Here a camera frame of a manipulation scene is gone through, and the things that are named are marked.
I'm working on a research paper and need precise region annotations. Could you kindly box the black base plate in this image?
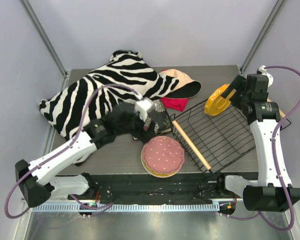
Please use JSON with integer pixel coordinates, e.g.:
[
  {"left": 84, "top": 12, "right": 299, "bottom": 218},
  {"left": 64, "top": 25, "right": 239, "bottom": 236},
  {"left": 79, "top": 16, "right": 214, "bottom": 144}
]
[{"left": 77, "top": 173, "right": 236, "bottom": 205}]

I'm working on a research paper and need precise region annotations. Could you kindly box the purple cable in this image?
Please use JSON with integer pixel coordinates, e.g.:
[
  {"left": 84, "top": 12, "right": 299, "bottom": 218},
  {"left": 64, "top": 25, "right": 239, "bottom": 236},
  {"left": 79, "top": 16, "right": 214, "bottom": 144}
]
[
  {"left": 224, "top": 65, "right": 300, "bottom": 232},
  {"left": 4, "top": 84, "right": 143, "bottom": 220}
]

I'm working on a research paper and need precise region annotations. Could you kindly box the wooden rack handle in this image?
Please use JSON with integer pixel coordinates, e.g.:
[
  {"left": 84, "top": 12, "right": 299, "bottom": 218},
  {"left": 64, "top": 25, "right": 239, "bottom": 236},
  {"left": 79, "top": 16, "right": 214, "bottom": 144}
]
[
  {"left": 267, "top": 97, "right": 287, "bottom": 118},
  {"left": 172, "top": 120, "right": 214, "bottom": 173}
]

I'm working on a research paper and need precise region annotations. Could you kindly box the pink cloth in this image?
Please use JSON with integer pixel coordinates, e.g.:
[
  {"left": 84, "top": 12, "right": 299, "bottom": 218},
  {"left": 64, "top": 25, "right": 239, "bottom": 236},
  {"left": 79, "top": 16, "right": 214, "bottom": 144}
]
[{"left": 160, "top": 97, "right": 188, "bottom": 112}]

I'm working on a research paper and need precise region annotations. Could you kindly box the yellow cream round plate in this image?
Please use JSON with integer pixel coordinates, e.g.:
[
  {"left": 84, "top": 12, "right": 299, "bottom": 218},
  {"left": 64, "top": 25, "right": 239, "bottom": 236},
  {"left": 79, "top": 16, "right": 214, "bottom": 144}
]
[{"left": 141, "top": 150, "right": 185, "bottom": 179}]

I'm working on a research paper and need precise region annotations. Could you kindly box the purple dotted plate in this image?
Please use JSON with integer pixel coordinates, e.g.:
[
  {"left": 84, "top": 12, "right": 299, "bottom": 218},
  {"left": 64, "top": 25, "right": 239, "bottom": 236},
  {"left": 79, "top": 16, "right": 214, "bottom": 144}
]
[{"left": 141, "top": 136, "right": 185, "bottom": 178}]

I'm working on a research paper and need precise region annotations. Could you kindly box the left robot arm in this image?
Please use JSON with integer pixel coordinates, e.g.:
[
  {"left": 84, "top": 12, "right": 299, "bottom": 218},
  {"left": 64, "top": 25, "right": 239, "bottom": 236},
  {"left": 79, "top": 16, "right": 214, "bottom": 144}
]
[{"left": 15, "top": 98, "right": 156, "bottom": 208}]

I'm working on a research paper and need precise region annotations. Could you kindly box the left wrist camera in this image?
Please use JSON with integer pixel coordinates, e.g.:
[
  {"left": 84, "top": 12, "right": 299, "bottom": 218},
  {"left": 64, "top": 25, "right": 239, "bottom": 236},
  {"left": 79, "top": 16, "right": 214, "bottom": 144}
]
[{"left": 134, "top": 97, "right": 154, "bottom": 122}]

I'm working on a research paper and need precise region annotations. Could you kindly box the yellow dotted plate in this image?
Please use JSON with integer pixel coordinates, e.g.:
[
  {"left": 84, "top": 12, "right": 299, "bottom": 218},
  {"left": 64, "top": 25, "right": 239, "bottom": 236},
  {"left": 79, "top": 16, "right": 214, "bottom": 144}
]
[{"left": 204, "top": 84, "right": 235, "bottom": 116}]

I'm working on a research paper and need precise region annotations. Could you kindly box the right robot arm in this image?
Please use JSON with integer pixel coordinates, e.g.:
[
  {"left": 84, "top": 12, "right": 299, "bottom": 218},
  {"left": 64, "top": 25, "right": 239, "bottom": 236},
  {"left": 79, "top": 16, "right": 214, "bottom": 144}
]
[{"left": 215, "top": 73, "right": 300, "bottom": 212}]

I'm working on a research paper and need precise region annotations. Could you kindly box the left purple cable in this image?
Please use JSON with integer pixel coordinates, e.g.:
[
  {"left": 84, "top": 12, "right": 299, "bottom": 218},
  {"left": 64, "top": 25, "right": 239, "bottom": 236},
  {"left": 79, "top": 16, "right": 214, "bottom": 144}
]
[{"left": 4, "top": 84, "right": 143, "bottom": 220}]

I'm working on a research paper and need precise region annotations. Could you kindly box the right wooden rack handle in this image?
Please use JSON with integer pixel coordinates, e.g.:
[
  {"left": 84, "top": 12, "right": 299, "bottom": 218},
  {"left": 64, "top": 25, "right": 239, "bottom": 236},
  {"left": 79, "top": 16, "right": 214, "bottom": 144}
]
[{"left": 267, "top": 97, "right": 287, "bottom": 118}]

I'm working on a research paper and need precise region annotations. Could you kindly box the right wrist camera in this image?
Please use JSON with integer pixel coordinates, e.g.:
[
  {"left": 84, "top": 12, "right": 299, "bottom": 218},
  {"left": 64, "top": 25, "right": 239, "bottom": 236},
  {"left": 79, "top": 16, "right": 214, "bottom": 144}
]
[{"left": 256, "top": 65, "right": 274, "bottom": 87}]

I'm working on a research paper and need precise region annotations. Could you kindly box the orange dotted plate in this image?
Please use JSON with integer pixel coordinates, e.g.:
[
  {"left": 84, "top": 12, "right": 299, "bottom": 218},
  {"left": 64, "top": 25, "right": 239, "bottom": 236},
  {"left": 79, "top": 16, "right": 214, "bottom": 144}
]
[{"left": 145, "top": 166, "right": 180, "bottom": 178}]

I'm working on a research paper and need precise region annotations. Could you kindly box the black wire dish rack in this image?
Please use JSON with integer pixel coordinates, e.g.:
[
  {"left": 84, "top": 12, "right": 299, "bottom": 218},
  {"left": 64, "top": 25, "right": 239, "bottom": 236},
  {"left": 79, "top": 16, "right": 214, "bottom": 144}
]
[{"left": 169, "top": 98, "right": 292, "bottom": 175}]

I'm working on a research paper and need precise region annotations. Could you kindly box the left wooden rack handle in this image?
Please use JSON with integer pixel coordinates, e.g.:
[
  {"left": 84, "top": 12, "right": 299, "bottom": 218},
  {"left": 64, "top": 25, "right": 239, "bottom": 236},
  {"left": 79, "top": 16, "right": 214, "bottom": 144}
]
[{"left": 172, "top": 120, "right": 214, "bottom": 173}]

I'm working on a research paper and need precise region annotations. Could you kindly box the beige bucket hat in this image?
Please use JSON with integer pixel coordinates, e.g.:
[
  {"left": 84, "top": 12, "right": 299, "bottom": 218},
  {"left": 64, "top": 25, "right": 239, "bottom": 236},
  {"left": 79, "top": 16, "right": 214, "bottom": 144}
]
[{"left": 159, "top": 69, "right": 202, "bottom": 99}]

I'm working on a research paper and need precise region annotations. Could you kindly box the white slotted cable duct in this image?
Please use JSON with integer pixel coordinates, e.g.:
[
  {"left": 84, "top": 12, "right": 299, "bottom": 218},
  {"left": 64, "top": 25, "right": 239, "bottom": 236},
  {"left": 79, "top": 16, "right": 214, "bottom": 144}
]
[{"left": 32, "top": 201, "right": 220, "bottom": 213}]

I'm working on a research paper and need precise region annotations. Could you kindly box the zebra print blanket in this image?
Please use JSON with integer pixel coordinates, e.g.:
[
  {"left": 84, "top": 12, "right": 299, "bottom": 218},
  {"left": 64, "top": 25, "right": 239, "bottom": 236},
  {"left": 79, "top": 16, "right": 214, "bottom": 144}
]
[{"left": 39, "top": 50, "right": 179, "bottom": 141}]

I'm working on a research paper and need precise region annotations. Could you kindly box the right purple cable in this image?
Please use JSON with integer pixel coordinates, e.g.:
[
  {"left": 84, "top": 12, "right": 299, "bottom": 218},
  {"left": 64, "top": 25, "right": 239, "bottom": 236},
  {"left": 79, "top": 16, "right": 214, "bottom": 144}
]
[{"left": 224, "top": 65, "right": 300, "bottom": 232}]

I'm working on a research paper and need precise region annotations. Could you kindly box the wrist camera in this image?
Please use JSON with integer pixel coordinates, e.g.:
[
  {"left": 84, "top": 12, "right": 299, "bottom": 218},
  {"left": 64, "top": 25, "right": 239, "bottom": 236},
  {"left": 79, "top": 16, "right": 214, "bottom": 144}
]
[
  {"left": 134, "top": 97, "right": 154, "bottom": 122},
  {"left": 256, "top": 65, "right": 274, "bottom": 87}
]

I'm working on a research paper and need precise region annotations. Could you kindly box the black square plate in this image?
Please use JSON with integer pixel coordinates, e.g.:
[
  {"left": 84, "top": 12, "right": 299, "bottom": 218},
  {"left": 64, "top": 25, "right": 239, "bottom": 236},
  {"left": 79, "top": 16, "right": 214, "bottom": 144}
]
[{"left": 143, "top": 99, "right": 172, "bottom": 137}]

